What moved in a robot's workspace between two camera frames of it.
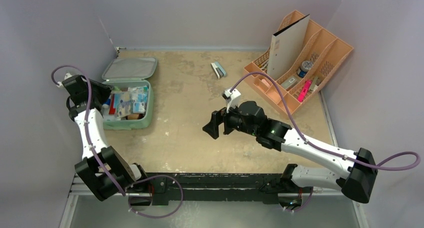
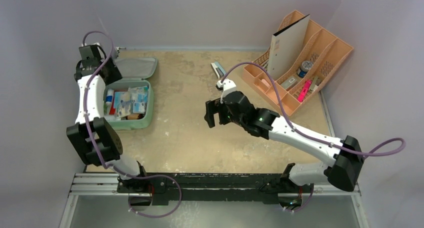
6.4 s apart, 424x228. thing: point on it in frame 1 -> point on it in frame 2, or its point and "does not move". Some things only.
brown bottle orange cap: [135, 116] does not move
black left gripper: [105, 90] -> [115, 75]
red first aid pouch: [112, 110] does not move
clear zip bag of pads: [139, 96] does not move
